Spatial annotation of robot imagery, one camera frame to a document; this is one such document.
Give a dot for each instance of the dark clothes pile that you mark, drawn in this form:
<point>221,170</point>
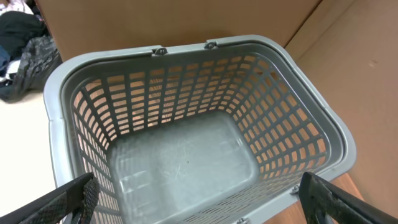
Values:
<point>28,52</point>

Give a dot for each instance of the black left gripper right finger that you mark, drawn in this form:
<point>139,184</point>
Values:
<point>323,202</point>

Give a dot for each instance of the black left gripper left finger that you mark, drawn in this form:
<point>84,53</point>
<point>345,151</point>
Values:
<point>73,202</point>

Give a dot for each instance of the grey plastic basket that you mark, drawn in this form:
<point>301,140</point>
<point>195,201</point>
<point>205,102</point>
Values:
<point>205,133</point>

